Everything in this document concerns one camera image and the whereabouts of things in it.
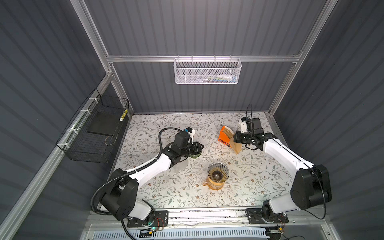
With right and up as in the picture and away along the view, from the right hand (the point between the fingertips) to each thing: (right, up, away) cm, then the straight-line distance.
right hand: (235, 136), depth 88 cm
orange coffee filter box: (-5, -2, +8) cm, 10 cm away
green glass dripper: (-24, -13, +7) cm, 29 cm away
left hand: (-19, -5, -5) cm, 21 cm away
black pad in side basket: (-69, +8, -13) cm, 71 cm away
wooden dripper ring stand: (-14, -23, -13) cm, 30 cm away
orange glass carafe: (-18, -26, -6) cm, 32 cm away
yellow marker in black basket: (-64, +12, -7) cm, 65 cm away
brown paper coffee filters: (-2, +2, +9) cm, 9 cm away
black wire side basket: (-74, +2, -16) cm, 76 cm away
